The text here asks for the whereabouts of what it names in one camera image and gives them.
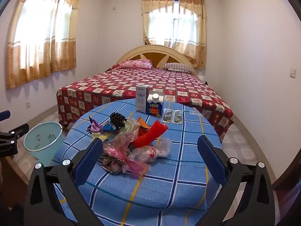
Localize white and blue carton box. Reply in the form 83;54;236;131
136;85;149;112

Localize clear foil packet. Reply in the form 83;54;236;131
172;109;184;124
162;108;173;123

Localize blue carton with white cap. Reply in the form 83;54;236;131
146;91;164;118

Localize cream wooden headboard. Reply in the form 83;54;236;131
116;45;198;74

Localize beige floral curtain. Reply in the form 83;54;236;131
142;0;207;70
6;0;83;90

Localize teal round trash bin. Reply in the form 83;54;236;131
24;122;64;167

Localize purple foil wrapper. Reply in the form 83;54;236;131
87;116;103;133

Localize pink plastic bag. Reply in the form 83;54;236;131
103;134;151;178

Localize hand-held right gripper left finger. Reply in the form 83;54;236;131
24;138;104;226

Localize striped pillow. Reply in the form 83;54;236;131
163;63;194;73

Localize red foam net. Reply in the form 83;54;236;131
134;120;169;147

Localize orange wrapper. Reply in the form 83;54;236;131
138;116;151;130

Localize blue checked tablecloth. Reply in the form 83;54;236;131
47;98;224;226

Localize red checked bedspread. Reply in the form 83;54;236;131
56;67;234;142

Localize yellow plastic bag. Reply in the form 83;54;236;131
92;132;111;142

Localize clear plastic bag red print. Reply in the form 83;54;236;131
129;138;172;164

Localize black foam net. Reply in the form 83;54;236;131
110;112;127;129

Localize pink pillow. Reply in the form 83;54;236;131
121;60;152;70

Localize striped brown wrapper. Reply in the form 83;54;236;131
100;154;127;175

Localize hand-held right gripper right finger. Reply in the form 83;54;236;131
198;135;275;226

